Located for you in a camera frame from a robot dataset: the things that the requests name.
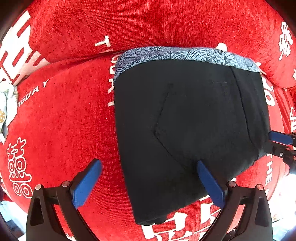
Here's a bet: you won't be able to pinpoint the red pillow with white text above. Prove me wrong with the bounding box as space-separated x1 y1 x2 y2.
1 1 295 87

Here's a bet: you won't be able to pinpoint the black pants with blue waistband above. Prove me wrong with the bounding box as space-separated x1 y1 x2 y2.
113 46 270 225

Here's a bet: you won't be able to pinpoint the red bedspread with white characters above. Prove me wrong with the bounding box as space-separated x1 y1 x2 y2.
1 56 287 240

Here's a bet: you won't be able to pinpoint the white floral fabric item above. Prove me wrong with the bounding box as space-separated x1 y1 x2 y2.
0 80 19 144

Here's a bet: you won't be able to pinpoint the red embroidered cushion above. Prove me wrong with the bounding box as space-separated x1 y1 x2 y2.
283 88 295 133

